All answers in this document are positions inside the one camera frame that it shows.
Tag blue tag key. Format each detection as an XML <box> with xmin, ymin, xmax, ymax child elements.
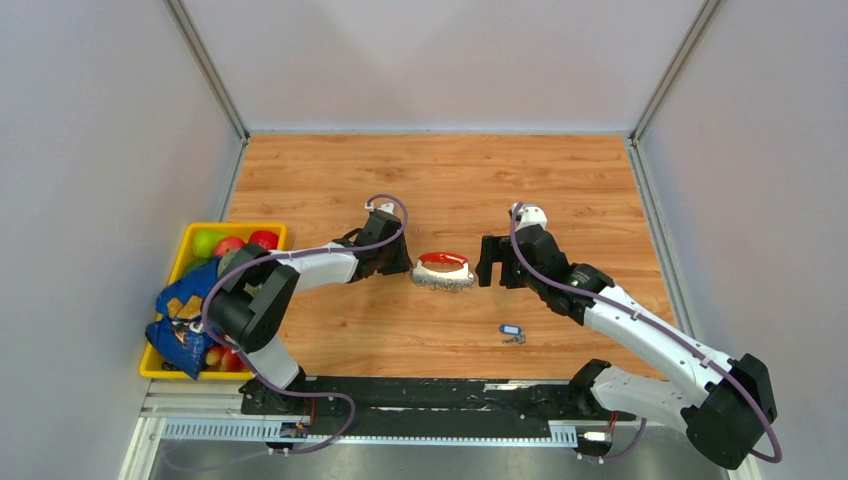
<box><xmin>499</xmin><ymin>324</ymin><xmax>526</xmax><ymax>345</ymax></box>

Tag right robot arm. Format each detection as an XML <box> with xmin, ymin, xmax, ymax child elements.
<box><xmin>475</xmin><ymin>224</ymin><xmax>782</xmax><ymax>470</ymax></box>

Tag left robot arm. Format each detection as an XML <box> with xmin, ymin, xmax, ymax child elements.
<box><xmin>201</xmin><ymin>203</ymin><xmax>412</xmax><ymax>414</ymax></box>

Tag red tomato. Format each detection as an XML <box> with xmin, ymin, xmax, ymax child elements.
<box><xmin>248</xmin><ymin>230</ymin><xmax>280</xmax><ymax>250</ymax></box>

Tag red apple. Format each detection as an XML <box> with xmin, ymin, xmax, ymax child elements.
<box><xmin>213</xmin><ymin>236</ymin><xmax>245</xmax><ymax>257</ymax></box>

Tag green apple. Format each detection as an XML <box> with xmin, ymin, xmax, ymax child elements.
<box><xmin>191</xmin><ymin>229</ymin><xmax>227</xmax><ymax>258</ymax></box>

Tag blue snack bag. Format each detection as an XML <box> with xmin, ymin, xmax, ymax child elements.
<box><xmin>145</xmin><ymin>257</ymin><xmax>220</xmax><ymax>380</ymax></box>

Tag yellow plastic bin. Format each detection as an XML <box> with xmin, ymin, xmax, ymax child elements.
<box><xmin>139</xmin><ymin>222</ymin><xmax>293</xmax><ymax>381</ymax></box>

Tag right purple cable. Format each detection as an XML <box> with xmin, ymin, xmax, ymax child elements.
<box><xmin>508</xmin><ymin>201</ymin><xmax>784</xmax><ymax>464</ymax></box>

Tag purple cable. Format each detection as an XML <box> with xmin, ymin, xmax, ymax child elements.
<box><xmin>508</xmin><ymin>201</ymin><xmax>784</xmax><ymax>464</ymax></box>
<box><xmin>200</xmin><ymin>193</ymin><xmax>410</xmax><ymax>457</ymax></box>

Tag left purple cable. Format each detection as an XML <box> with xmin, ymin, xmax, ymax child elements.
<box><xmin>200</xmin><ymin>193</ymin><xmax>410</xmax><ymax>457</ymax></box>

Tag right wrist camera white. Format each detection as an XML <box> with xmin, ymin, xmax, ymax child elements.
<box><xmin>511</xmin><ymin>203</ymin><xmax>548</xmax><ymax>231</ymax></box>

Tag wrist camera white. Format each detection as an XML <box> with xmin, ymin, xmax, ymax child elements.
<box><xmin>511</xmin><ymin>203</ymin><xmax>548</xmax><ymax>231</ymax></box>
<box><xmin>364</xmin><ymin>201</ymin><xmax>396</xmax><ymax>215</ymax></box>

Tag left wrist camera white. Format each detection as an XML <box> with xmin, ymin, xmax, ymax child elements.
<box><xmin>364</xmin><ymin>201</ymin><xmax>396</xmax><ymax>215</ymax></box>

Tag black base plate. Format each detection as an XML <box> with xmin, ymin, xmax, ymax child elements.
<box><xmin>239</xmin><ymin>377</ymin><xmax>612</xmax><ymax>439</ymax></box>

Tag white slotted cable duct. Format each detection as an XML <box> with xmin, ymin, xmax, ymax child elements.
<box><xmin>160</xmin><ymin>418</ymin><xmax>579</xmax><ymax>448</ymax></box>

